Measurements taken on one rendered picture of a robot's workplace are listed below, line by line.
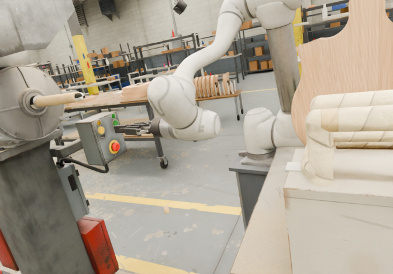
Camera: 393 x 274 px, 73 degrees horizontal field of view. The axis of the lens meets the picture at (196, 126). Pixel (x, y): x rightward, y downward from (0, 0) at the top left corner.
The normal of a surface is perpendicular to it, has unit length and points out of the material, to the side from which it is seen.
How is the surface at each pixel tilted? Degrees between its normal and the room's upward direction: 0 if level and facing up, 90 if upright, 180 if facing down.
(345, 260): 90
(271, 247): 0
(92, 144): 90
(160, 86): 53
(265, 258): 0
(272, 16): 108
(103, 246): 90
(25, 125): 96
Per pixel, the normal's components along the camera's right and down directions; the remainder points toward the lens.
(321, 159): -0.29, 0.32
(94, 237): 0.89, -0.04
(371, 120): -0.47, 0.19
